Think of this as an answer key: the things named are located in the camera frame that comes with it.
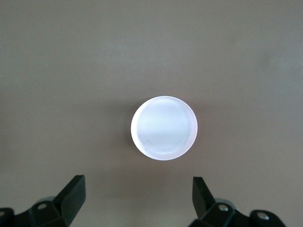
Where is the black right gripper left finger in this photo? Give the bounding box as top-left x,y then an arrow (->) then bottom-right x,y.
0,174 -> 86,227

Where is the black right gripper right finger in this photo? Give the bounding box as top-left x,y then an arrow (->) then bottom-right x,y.
189,176 -> 287,227

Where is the pink round plate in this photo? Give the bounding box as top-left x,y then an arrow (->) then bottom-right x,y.
130,95 -> 198,161

